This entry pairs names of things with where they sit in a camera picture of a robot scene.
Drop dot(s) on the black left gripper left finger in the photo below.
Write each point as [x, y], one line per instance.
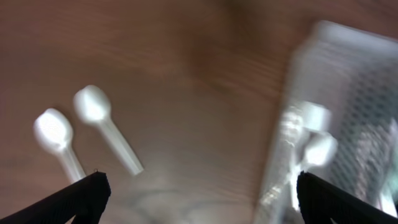
[81, 202]

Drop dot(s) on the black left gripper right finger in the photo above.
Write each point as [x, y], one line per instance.
[322, 203]

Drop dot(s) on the white plastic spoon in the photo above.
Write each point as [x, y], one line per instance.
[55, 134]
[317, 153]
[94, 108]

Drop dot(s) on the clear perforated plastic basket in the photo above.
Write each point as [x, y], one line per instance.
[318, 67]

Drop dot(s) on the black perforated plastic basket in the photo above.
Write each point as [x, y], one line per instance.
[366, 129]

